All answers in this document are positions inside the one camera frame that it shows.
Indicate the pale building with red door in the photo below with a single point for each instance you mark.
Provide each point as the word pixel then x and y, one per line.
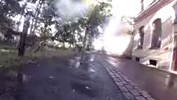
pixel 165 39

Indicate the row of trees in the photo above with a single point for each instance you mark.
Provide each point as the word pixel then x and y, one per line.
pixel 23 36

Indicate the dark asphalt pavement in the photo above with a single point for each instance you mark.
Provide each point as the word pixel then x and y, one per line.
pixel 171 88

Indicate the grey asphalt road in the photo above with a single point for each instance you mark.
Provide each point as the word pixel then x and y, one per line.
pixel 69 95

